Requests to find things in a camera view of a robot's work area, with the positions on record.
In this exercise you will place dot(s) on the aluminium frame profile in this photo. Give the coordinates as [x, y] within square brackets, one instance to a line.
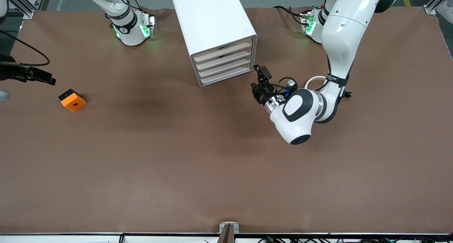
[27, 13]
[430, 10]

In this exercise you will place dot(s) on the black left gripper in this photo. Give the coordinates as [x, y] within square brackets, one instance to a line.
[261, 93]

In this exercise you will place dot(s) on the orange and black box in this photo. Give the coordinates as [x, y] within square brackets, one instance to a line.
[74, 103]

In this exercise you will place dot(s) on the grey metal bracket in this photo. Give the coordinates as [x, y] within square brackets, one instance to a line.
[223, 226]

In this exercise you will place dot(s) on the white table edge rail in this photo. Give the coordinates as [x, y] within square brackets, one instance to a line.
[53, 238]

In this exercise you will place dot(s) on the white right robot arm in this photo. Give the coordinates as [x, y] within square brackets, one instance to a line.
[129, 30]

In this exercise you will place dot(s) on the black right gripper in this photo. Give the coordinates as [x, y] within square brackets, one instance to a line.
[10, 72]

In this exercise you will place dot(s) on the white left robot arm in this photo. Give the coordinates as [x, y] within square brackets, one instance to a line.
[339, 34]

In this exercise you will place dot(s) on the small black clip part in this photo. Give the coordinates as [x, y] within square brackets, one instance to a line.
[348, 94]

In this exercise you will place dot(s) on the brown table mat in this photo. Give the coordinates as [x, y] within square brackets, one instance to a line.
[226, 158]

